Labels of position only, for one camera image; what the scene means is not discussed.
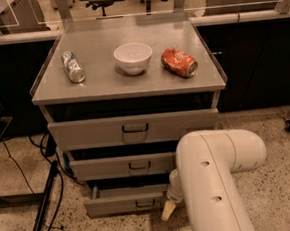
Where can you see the white bowl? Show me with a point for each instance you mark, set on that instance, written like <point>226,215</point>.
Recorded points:
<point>133,58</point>

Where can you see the crushed orange soda can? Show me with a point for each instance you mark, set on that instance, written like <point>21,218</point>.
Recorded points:
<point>179,62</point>

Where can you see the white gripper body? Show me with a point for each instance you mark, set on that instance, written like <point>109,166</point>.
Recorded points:
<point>174,195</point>

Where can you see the grey drawer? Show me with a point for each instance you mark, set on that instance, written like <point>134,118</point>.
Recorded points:
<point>119,201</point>
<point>124,166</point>
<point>116,131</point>

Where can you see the grey bottom drawer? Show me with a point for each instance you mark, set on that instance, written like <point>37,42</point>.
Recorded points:
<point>119,201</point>

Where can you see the crushed blue white can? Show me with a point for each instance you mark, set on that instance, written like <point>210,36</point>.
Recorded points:
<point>72,68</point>

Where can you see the grey middle drawer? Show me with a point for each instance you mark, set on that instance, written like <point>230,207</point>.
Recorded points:
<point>124,166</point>

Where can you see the grey drawer cabinet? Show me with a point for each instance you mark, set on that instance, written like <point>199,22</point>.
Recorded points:
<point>108,91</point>

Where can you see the black power strip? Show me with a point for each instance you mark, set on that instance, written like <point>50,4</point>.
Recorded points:
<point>44,198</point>

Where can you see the grey top drawer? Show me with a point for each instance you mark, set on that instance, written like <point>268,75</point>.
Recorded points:
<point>116,131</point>

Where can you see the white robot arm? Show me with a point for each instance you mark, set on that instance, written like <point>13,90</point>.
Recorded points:
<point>202,179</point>

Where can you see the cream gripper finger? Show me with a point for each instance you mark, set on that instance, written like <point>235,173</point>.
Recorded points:
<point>168,210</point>

